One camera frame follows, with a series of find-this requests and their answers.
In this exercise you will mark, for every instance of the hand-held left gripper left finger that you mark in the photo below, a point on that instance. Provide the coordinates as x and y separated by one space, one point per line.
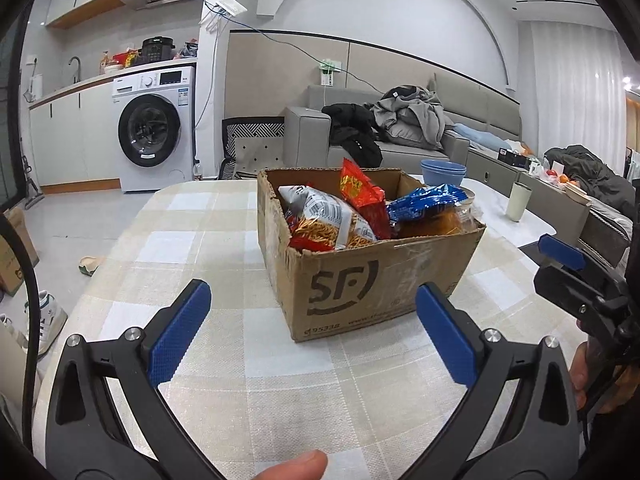
175 330

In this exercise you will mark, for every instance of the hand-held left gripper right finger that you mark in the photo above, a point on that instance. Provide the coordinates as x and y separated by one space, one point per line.
445 330

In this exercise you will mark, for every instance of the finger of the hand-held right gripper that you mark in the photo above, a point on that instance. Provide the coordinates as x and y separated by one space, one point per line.
565 285
562 251

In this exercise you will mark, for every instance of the brown cardboard box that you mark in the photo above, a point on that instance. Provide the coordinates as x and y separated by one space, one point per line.
350 285

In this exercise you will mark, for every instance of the orange floss cake packet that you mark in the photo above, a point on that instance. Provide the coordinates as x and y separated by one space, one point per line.
440 222

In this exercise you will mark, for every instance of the blue cookie packet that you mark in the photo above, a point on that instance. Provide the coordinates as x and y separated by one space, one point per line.
425 202

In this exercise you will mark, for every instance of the red noodle snack packet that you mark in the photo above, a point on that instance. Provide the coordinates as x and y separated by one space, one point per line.
362 195

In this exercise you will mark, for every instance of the white noodle snack packet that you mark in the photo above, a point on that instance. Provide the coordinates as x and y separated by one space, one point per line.
325 210

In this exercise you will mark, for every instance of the person's right hand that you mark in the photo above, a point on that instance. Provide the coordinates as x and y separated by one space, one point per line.
579 375

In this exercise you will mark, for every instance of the person's left hand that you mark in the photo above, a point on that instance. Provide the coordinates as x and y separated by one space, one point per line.
295 466

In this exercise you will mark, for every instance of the grey low cabinet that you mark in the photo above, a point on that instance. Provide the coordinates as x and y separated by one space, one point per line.
555 205

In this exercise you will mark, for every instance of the takeaway food container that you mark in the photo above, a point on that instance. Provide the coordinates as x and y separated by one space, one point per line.
577 189

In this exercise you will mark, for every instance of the white cup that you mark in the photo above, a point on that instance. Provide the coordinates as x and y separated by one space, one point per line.
517 205

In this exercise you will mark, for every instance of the orange fruit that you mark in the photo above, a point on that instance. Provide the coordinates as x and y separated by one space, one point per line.
563 178

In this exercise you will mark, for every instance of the dark grey jacket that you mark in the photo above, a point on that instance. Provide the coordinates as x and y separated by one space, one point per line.
590 170

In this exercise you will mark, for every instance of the small black box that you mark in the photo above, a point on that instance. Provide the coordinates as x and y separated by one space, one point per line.
515 158

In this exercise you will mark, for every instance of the white sneaker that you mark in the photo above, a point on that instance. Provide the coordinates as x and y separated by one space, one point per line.
50 320
12 332

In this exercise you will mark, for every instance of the blue bowl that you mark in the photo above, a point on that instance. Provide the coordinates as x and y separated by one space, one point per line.
442 164
445 179

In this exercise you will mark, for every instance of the light blue pillow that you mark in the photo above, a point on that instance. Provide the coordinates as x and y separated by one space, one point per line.
480 136

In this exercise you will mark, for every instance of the white curtain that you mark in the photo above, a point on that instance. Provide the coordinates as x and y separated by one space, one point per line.
570 85

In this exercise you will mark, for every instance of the grey sofa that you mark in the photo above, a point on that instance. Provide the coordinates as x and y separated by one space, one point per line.
480 105

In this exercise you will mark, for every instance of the cardboard box on floor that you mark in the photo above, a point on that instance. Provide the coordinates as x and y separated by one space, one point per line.
15 260

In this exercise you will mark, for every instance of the grey clothes pile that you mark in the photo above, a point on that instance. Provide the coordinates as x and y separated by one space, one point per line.
415 115

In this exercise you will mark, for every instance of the white washing machine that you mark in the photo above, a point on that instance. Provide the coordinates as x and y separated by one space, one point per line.
150 130

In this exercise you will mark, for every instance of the stick vacuum cleaner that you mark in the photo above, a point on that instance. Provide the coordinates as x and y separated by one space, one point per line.
31 185

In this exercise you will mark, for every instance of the white kitchen base cabinets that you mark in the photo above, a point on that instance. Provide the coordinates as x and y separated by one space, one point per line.
75 140

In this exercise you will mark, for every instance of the black jacket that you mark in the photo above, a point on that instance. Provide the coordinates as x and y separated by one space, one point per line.
350 125

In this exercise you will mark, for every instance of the dark glass sliding door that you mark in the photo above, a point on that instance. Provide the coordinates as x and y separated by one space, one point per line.
10 135

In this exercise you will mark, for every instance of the kitchen faucet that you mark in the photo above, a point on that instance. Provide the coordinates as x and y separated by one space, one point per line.
78 72

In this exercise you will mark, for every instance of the red bag on washer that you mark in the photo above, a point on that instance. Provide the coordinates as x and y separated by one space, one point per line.
127 59

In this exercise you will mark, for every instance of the white power strip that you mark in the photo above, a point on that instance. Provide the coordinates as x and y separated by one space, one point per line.
328 76

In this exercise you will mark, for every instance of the black pressure cooker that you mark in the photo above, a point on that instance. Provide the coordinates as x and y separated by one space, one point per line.
157 50

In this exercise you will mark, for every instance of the white router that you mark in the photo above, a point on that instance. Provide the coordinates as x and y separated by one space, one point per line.
232 6

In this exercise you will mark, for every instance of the white wall dispenser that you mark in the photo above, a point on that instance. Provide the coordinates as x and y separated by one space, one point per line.
36 87

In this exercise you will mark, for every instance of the wall socket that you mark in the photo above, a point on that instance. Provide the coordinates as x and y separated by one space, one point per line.
33 60

